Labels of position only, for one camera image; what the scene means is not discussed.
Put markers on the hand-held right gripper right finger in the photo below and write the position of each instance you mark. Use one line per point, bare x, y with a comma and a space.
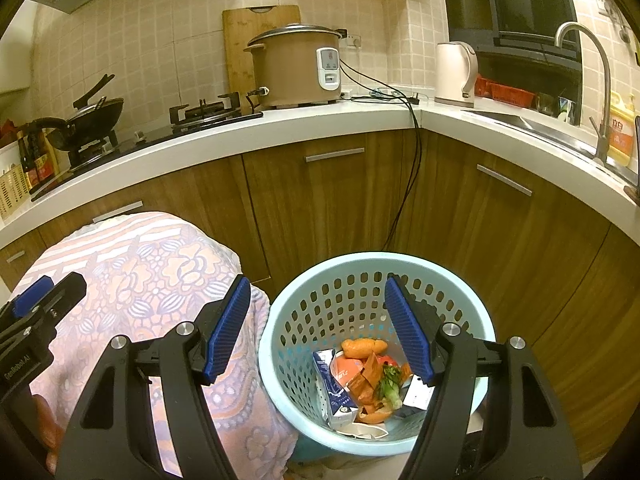
407, 330

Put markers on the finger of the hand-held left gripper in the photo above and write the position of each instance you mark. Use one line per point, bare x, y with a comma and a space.
62, 300
32, 296

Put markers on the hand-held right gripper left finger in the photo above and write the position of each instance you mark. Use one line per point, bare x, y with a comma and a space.
227, 330

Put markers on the small orange bread roll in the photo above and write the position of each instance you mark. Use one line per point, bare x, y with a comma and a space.
362, 347

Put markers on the green bok choy scrap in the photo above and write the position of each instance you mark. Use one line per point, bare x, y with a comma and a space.
391, 385

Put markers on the orange snack wrapper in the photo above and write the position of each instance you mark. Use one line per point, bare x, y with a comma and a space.
365, 385

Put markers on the orange tube package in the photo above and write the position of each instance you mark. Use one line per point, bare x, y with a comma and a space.
345, 370

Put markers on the light blue plastic basket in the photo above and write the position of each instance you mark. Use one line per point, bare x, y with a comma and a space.
350, 262

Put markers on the white blue milk carton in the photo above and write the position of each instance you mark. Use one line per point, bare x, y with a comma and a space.
336, 402

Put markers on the person's left hand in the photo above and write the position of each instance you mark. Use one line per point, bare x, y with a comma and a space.
46, 425

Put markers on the red food scrap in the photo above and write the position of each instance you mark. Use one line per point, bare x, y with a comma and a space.
386, 360

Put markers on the small white carton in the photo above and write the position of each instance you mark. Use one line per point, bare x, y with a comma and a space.
419, 394

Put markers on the patterned pink table cloth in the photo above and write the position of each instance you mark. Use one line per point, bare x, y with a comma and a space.
150, 270

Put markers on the beige slotted plastic basket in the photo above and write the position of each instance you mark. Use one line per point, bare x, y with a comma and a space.
14, 192

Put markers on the white plastic container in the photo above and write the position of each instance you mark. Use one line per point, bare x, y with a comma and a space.
9, 155

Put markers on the wooden kitchen cabinet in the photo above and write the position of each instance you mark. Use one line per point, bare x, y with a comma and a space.
325, 210

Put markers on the black wok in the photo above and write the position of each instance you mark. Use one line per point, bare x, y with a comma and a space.
97, 115

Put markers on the black gas stove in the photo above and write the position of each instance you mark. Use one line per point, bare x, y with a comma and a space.
165, 135

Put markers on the steel kitchen sink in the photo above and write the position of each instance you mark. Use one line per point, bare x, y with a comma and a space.
520, 121

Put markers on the red plastic basket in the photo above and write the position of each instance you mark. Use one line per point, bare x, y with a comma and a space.
505, 91

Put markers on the cream electric kettle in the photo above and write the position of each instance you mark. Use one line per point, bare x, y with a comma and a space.
452, 75

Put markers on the brown rice cooker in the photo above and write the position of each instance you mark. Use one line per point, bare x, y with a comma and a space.
285, 70

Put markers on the yellow detergent bottle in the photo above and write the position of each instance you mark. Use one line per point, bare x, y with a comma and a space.
622, 135

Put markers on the wooden cutting board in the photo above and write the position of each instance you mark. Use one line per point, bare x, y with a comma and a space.
240, 40

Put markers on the metal sink faucet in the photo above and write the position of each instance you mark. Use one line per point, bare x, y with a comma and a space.
602, 110

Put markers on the dark window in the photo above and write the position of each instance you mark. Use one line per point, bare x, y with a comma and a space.
510, 5

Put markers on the white wall socket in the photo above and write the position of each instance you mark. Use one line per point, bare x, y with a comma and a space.
353, 41

